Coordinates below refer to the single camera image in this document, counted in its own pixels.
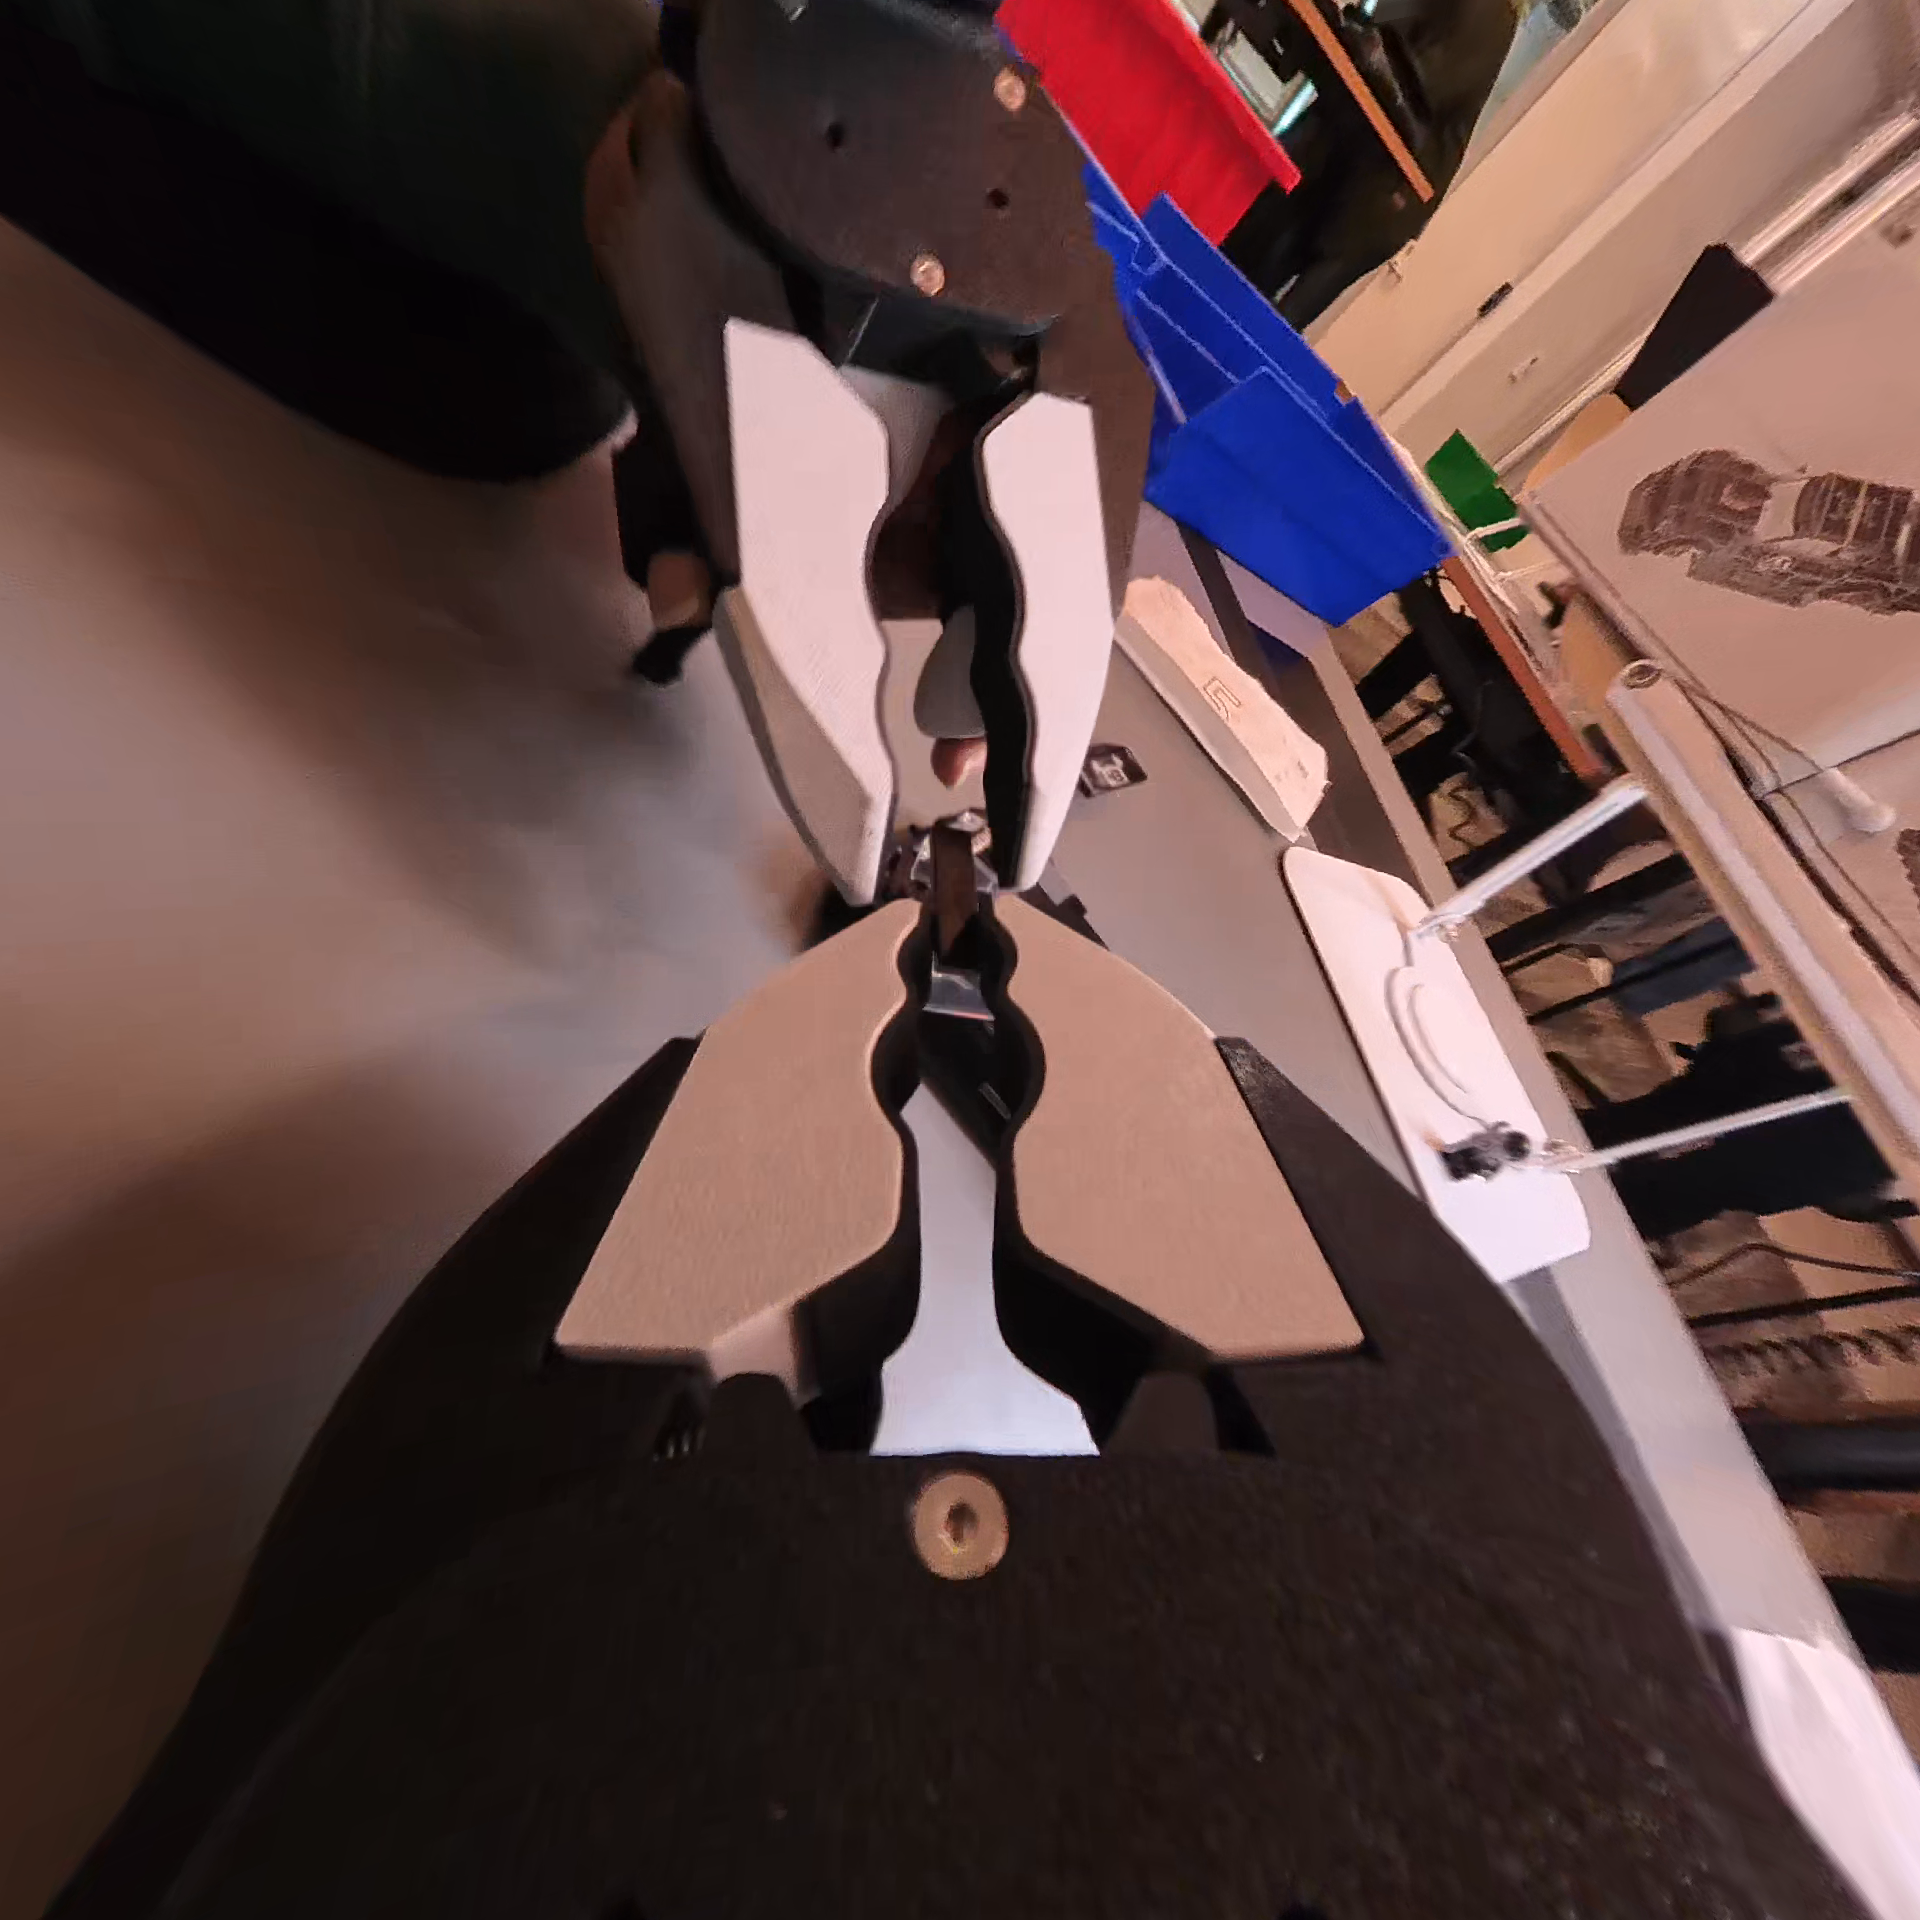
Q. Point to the green box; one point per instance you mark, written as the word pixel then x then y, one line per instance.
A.
pixel 1470 489

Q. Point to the lego instruction booklet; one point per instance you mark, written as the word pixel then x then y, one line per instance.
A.
pixel 1770 661

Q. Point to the black skull lego tile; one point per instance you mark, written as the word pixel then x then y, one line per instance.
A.
pixel 1114 771

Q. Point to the person's left forearm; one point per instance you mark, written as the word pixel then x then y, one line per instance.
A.
pixel 376 76

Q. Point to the clear lego windshield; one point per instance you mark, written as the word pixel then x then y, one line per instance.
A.
pixel 955 879

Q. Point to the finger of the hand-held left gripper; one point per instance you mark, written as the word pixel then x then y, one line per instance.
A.
pixel 1060 601
pixel 797 601

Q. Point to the person's left hand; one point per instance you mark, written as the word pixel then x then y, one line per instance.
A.
pixel 645 196

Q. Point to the printed white paper bag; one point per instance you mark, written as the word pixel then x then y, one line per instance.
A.
pixel 1215 706

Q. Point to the white book stand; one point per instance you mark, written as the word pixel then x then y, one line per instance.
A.
pixel 1440 1050

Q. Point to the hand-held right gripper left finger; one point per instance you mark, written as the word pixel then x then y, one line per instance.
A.
pixel 750 1141

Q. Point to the black lego minifigure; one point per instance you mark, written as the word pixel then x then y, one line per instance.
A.
pixel 1484 1154

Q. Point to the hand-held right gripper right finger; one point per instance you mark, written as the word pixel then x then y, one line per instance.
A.
pixel 1172 1172

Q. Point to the red plastic bin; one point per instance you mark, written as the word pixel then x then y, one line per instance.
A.
pixel 1142 91

